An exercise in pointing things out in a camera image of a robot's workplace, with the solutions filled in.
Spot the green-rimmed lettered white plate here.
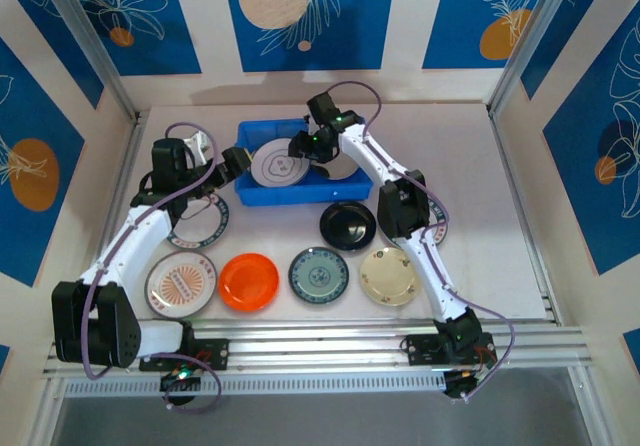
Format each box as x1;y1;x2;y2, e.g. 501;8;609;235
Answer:
166;191;232;251
249;137;312;187
382;205;450;255

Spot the pale white plate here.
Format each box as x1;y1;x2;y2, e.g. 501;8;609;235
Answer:
319;158;359;183

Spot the orange sunburst print plate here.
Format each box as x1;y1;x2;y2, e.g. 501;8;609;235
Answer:
144;250;219;317

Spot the plain orange plate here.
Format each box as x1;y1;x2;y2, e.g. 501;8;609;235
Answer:
217;252;280;312

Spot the blue patterned plate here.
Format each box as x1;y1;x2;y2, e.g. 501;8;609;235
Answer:
288;246;350;305

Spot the cream floral plate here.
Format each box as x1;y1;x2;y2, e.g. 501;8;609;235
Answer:
359;246;421;307

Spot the blue plastic bin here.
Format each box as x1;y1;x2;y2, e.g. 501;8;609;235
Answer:
233;118;375;208

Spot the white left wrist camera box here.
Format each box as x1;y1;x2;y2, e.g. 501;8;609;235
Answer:
182;133;212;166

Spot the aluminium side rail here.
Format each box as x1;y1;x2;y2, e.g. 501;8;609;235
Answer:
97;110;149;320
488;105;564;323

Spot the aluminium frame post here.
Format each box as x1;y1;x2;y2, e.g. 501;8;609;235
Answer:
34;0;144;122
487;0;576;117

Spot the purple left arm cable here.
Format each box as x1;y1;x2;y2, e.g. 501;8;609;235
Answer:
79;122;220;381

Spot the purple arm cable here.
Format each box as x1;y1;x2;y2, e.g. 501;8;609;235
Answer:
79;122;220;381
327;80;516;405

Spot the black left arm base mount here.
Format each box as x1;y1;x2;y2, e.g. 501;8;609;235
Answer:
138;338;231;372

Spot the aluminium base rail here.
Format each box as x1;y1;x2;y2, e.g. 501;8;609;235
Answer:
42;317;587;375

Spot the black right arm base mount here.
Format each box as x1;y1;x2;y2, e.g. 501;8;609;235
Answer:
403;333;497;367

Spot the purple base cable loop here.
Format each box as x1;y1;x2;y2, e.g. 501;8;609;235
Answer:
164;360;222;415

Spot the slotted grey cable duct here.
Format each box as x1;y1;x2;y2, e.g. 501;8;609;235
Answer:
62;371;447;398

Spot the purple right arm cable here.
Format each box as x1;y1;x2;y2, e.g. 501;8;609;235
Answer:
327;80;516;405

